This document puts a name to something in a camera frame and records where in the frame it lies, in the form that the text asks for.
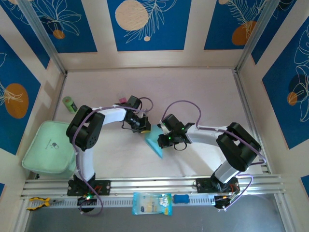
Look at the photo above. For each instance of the light blue cloth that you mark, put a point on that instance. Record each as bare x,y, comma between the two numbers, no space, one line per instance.
152,139

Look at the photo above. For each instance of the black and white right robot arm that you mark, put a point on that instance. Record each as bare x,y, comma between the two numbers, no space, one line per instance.
239,147

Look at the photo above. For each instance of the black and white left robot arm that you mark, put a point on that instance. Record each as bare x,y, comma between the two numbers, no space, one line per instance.
87,130

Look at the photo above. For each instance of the blue bone-shaped block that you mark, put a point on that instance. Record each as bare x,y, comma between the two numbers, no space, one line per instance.
181,198

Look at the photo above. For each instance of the blue and white wipes packet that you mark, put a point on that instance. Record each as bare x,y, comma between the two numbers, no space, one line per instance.
152,204

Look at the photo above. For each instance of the green bottle with black label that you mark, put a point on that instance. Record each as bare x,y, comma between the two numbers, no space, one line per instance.
70,105

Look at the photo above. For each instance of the black controller board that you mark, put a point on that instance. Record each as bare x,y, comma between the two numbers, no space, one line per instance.
83,201
219,201

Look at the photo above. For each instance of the mint green tray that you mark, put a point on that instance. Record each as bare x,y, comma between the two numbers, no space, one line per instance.
48,149

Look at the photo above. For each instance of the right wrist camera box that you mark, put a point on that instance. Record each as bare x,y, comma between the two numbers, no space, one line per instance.
172,123

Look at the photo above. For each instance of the aluminium mounting rail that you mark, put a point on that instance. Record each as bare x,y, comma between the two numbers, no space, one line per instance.
157,183

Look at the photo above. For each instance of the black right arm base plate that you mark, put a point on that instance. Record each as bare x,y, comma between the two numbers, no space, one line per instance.
201,186

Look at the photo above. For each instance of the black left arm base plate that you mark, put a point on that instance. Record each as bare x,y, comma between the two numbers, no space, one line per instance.
106,187

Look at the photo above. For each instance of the aluminium table edge rail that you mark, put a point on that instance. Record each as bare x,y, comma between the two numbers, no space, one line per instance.
242,91
59,96

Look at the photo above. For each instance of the aluminium frame post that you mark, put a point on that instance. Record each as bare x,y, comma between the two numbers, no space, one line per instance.
256,36
44,36

